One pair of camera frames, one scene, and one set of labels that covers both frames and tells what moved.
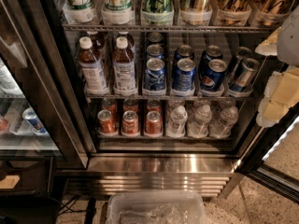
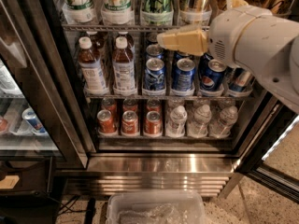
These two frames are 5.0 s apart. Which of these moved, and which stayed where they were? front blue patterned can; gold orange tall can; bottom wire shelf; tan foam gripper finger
Moved: tan foam gripper finger
Stayed: front blue patterned can; bottom wire shelf; gold orange tall can
